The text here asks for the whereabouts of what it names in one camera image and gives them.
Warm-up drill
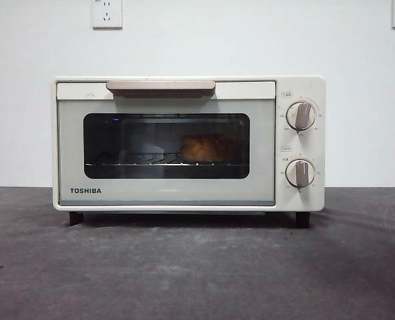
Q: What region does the golden brown bread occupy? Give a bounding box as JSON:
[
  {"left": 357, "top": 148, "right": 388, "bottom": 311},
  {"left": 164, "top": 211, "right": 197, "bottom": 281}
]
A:
[{"left": 179, "top": 133, "right": 238, "bottom": 165}]

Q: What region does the oven door with beige handle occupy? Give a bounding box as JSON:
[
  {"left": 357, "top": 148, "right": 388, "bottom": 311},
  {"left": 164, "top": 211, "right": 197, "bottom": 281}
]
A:
[{"left": 56, "top": 79, "right": 277, "bottom": 207}]

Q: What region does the cream oven knob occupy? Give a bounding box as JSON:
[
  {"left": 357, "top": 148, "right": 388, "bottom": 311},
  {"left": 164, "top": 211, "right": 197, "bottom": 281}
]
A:
[
  {"left": 286, "top": 159, "right": 316, "bottom": 188},
  {"left": 286, "top": 101, "right": 317, "bottom": 131}
]

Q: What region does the cream Toshiba toaster oven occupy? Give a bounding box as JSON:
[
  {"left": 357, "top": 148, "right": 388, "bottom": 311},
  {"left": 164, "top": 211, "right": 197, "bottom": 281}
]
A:
[{"left": 51, "top": 75, "right": 326, "bottom": 228}]

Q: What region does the metal wire oven rack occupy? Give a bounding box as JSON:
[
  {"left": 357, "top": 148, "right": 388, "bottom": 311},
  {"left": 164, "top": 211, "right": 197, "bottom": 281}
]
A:
[{"left": 85, "top": 153, "right": 249, "bottom": 168}]

